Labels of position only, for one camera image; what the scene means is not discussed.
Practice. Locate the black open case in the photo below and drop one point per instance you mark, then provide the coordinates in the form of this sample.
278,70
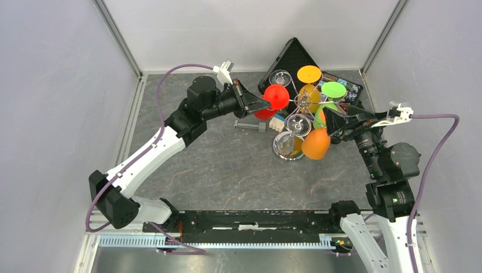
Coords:
292,58

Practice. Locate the clear wine glass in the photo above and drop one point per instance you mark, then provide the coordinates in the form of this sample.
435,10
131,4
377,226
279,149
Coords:
287,144
280,77

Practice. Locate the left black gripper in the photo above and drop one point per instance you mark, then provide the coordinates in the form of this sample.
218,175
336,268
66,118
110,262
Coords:
246,102

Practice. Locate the red wine glass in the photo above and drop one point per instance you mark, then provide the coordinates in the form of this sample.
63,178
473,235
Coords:
278,97

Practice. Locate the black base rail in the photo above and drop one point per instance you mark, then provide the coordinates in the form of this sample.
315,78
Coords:
248,229

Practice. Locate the green wine glass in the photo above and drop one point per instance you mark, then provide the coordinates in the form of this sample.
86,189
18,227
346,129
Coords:
334,93

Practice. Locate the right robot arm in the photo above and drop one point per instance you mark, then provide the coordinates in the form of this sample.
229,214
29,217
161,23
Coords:
389,194

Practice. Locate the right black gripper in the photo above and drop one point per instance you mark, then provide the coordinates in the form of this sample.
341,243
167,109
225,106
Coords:
362,119

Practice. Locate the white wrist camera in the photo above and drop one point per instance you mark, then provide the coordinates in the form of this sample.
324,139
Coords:
223,72
397,113

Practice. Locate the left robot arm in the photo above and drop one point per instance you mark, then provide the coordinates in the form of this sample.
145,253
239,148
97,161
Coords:
112,192

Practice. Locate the yellow wine glass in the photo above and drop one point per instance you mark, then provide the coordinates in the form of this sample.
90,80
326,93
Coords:
309,97

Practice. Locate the clear wine glass front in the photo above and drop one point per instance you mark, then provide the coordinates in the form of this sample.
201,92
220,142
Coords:
287,144

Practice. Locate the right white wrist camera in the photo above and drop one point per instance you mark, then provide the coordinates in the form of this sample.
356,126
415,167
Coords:
397,113

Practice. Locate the white blue block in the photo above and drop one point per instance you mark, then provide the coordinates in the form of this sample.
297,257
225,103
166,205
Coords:
277,123

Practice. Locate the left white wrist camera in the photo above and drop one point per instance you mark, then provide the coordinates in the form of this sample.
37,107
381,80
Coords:
223,72

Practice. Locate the chrome wine glass rack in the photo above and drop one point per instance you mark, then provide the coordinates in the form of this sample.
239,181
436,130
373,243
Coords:
303,132

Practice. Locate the grey metal tool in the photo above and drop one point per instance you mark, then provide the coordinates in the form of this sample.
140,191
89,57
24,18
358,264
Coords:
260,127

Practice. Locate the orange wine glass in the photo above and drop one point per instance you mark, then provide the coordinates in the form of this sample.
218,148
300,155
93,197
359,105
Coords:
317,142

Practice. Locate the clear wine glass back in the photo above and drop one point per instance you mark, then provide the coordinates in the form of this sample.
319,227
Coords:
280,77

